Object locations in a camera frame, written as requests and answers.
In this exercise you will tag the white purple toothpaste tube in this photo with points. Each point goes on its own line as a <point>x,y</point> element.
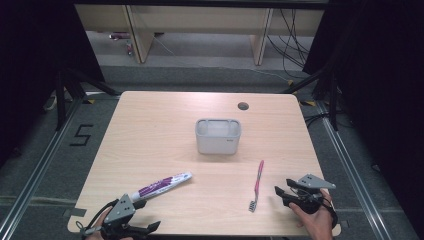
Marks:
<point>160,186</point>

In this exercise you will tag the yellow black floor tape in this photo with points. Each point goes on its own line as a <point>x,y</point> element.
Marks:
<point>88,101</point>
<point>308,103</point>

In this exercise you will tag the pink object on floor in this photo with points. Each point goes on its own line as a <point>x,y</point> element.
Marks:
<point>119,35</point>

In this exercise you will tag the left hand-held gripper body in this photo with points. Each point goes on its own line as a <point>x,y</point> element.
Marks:
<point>120,210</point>

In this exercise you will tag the person's left hand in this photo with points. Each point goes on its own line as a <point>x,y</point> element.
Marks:
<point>96,236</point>

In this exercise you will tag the aluminium floor rail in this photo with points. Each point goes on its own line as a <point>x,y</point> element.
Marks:
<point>350,166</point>
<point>40,160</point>

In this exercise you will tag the black metal stand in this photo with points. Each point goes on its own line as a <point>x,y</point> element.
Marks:
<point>60,100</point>
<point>333,100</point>

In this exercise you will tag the black curtain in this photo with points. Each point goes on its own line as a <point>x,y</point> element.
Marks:
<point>383,83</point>
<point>30,50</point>

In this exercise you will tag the person's right hand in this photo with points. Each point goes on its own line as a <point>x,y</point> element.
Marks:
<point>316,225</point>

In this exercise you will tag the pink toothbrush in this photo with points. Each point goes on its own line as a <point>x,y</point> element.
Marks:
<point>257,183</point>

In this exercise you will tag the small bottle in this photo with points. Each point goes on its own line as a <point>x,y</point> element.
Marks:
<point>129,47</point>

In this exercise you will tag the grey plastic holder box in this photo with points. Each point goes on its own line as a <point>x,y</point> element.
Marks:
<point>216,145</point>

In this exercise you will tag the grey tape strip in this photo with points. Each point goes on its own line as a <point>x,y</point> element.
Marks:
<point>75,212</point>

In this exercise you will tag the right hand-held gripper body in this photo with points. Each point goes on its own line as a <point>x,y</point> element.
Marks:
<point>315,181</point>

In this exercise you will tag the light wooden desk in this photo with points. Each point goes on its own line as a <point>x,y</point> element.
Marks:
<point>200,20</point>

